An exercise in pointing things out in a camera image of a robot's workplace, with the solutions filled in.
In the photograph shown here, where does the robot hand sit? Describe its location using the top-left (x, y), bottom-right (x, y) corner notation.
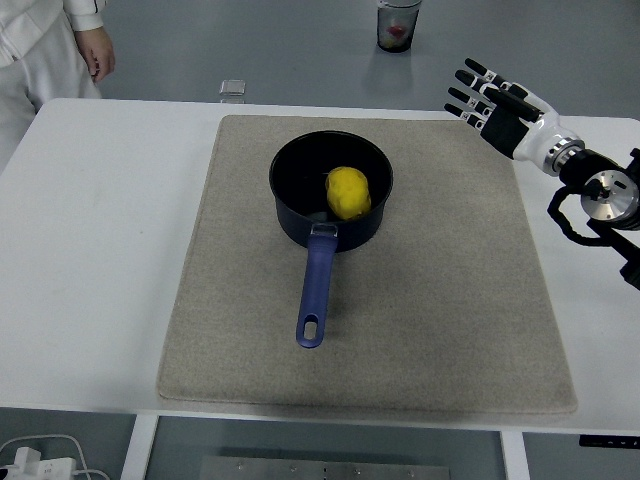
top-left (443, 57), bottom-right (577, 163)

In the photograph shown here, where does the yellow potato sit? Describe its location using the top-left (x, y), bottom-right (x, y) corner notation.
top-left (325, 166), bottom-right (373, 222)

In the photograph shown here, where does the dark bin with clear liner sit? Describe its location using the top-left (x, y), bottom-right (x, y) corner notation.
top-left (375, 0), bottom-right (424, 53)

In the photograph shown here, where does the beige fabric mat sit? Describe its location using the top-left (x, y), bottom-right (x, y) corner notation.
top-left (156, 114), bottom-right (579, 415)

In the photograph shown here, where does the black table control panel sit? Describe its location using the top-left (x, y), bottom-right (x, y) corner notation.
top-left (578, 435), bottom-right (640, 448)

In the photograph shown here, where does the white table leg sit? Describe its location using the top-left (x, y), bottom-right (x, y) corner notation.
top-left (121, 413), bottom-right (160, 480)
top-left (499, 429), bottom-right (531, 480)

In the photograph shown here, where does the person's hand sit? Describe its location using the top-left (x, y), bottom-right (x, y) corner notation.
top-left (73, 24), bottom-right (117, 84)

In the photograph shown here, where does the person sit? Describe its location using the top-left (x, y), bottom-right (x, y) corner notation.
top-left (0, 0), bottom-right (117, 174)

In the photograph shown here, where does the white power strip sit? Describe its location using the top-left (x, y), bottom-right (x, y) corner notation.
top-left (0, 446), bottom-right (77, 480)

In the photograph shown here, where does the blue pot with handle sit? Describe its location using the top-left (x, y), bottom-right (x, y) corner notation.
top-left (268, 130), bottom-right (395, 350)

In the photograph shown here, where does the white cable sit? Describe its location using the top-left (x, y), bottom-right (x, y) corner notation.
top-left (0, 433), bottom-right (109, 480)

